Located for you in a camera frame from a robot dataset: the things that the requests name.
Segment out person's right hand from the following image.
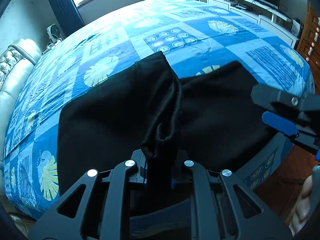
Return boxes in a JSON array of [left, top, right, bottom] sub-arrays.
[[289, 174, 314, 237]]

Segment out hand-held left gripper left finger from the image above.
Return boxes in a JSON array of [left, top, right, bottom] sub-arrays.
[[27, 149, 150, 240]]

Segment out brown wooden cabinet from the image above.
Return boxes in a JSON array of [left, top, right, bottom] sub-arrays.
[[296, 2, 320, 68]]

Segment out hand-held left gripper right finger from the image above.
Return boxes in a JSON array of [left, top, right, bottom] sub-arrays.
[[172, 150, 293, 240]]

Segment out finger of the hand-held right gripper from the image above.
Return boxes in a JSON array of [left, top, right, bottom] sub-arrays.
[[262, 111, 320, 155], [251, 84, 320, 117]]

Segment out small white device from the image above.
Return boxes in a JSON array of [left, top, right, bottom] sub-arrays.
[[291, 18, 302, 34]]

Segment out white desk fan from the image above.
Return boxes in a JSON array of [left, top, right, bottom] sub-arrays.
[[46, 24, 63, 43]]

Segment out blue printed bed sheet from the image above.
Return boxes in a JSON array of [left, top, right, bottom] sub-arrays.
[[4, 0, 315, 220]]

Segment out beige tufted leather headboard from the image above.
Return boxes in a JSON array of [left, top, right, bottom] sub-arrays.
[[0, 38, 42, 195]]

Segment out white television stand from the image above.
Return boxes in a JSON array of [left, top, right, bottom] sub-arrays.
[[207, 0, 300, 47]]

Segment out dark blue curtain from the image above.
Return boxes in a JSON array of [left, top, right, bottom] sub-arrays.
[[41, 0, 85, 37]]

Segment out black pants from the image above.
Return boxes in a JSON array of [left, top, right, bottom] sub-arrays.
[[57, 51, 284, 215]]

